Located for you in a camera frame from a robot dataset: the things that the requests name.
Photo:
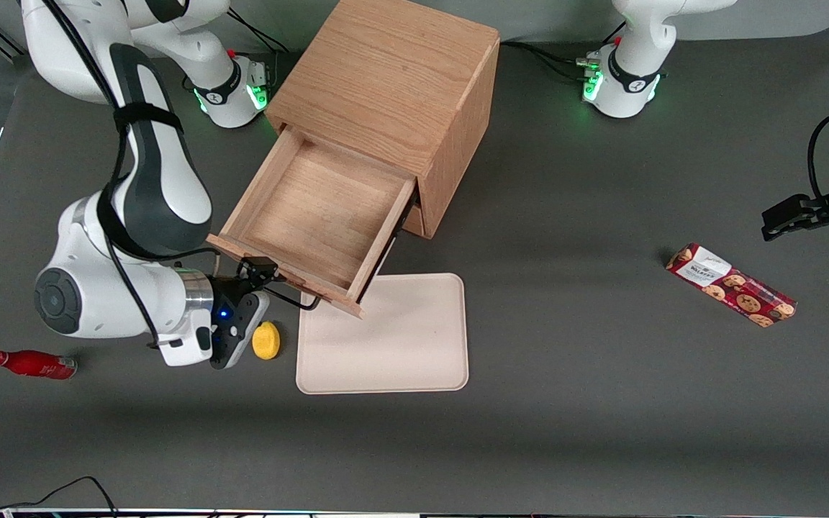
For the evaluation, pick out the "yellow lemon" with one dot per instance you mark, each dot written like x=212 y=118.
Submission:
x=266 y=342

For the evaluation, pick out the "red drink bottle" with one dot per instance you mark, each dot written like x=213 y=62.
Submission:
x=33 y=364

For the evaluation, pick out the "wooden drawer cabinet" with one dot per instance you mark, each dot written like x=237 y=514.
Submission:
x=386 y=72

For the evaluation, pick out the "dark grey table mat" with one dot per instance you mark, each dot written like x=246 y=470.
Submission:
x=601 y=432

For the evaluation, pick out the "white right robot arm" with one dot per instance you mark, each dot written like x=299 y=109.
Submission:
x=155 y=180

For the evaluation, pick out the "wooden drawer with clean front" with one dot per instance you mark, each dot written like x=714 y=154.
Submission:
x=414 y=224

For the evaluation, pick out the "beige rectangular tray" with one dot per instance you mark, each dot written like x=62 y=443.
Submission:
x=400 y=345

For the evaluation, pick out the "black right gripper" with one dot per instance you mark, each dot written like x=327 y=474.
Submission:
x=228 y=292

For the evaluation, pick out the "red cookie package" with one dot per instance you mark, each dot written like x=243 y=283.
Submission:
x=735 y=286

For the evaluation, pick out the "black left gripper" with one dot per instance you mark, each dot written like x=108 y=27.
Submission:
x=822 y=214

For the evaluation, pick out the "wooden drawer with worn front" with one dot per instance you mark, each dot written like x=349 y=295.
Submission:
x=314 y=208

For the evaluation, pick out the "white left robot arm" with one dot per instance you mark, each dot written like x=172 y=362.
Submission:
x=630 y=79

